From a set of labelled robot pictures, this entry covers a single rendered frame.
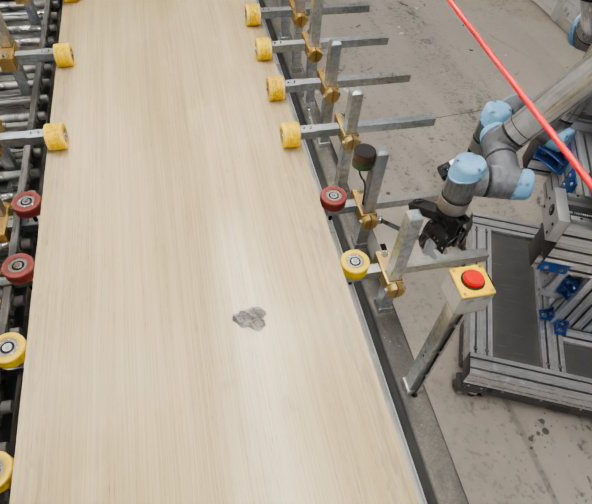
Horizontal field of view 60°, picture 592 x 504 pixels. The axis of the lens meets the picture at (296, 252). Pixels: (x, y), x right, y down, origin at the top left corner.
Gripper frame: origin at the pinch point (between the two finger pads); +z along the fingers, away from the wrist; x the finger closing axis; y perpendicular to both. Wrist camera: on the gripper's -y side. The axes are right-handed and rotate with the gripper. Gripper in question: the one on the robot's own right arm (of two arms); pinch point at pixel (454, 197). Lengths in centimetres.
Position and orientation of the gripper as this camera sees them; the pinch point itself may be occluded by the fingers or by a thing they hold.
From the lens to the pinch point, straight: 178.3
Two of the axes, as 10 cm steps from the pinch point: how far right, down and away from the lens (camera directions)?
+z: -0.5, 6.1, 7.9
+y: 9.8, -1.4, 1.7
